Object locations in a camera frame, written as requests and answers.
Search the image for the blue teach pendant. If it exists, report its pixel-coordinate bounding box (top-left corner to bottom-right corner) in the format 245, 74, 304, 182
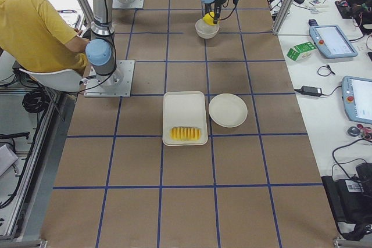
341, 76, 371, 124
309, 25, 358, 59

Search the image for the green and white box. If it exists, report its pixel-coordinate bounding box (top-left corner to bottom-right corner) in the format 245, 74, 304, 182
287, 41, 316, 61

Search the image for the black power adapter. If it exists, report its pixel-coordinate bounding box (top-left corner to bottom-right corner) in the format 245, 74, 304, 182
300, 86, 323, 97

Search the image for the cream round plate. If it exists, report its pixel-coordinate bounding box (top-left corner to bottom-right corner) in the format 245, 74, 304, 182
209, 94, 248, 128

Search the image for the near blue teach pendant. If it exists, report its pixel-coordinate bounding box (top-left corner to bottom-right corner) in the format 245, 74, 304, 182
341, 76, 371, 124

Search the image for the yellow lemon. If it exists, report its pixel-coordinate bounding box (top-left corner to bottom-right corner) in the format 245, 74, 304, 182
202, 12, 216, 26

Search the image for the far blue teach pendant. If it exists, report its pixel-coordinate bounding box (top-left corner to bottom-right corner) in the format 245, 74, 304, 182
309, 25, 358, 59

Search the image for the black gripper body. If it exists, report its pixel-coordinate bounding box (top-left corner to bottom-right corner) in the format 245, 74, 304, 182
204, 0, 230, 24

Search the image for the person in yellow shirt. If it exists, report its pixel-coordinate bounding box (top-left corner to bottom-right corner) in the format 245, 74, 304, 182
1, 0, 89, 74

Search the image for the black smartphone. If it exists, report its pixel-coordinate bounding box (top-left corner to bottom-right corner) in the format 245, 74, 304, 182
294, 0, 305, 5

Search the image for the white chair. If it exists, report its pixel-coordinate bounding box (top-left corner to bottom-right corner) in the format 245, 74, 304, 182
20, 68, 83, 92

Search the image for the cream ceramic bowl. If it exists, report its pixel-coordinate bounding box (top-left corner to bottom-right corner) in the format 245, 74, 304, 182
195, 19, 220, 39

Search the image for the sliced yellow fruit toy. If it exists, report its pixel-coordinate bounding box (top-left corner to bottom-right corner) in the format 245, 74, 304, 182
170, 127, 201, 141

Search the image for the cream rectangular tray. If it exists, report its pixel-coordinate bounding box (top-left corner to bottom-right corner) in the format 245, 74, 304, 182
162, 91, 208, 146

